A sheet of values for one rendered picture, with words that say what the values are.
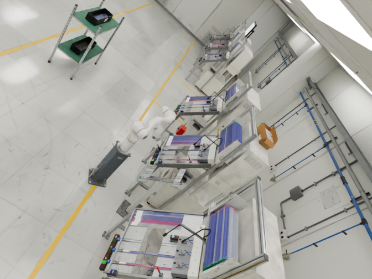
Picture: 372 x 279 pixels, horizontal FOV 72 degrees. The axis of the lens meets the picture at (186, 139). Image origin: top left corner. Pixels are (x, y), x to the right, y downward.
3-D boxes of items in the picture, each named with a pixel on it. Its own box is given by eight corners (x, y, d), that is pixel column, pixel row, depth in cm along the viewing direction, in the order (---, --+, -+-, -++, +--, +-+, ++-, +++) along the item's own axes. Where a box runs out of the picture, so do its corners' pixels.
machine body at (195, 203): (144, 202, 373) (169, 181, 341) (156, 172, 431) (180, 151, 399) (178, 227, 388) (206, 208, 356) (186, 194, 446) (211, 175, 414)
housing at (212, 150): (208, 168, 320) (207, 159, 313) (211, 146, 361) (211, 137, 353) (214, 168, 319) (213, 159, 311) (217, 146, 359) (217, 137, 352)
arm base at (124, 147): (116, 152, 300) (124, 143, 290) (116, 140, 312) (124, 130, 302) (130, 156, 311) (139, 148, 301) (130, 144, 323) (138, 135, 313)
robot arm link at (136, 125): (130, 144, 296) (142, 132, 283) (122, 132, 299) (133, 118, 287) (138, 142, 306) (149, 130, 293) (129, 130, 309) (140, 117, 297)
